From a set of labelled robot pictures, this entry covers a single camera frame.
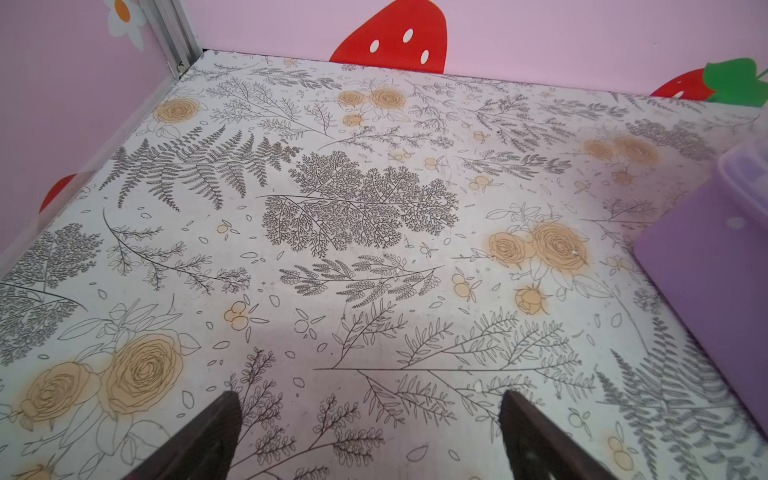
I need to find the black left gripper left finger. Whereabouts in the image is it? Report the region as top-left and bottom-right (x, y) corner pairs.
(124, 391), (243, 480)

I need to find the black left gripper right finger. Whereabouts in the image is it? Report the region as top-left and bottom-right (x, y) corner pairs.
(499, 390), (615, 480)

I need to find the purple plastic tool box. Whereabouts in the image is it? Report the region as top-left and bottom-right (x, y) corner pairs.
(635, 138), (767, 428)

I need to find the aluminium corner post left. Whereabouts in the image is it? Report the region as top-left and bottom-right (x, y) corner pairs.
(139, 0), (203, 79)

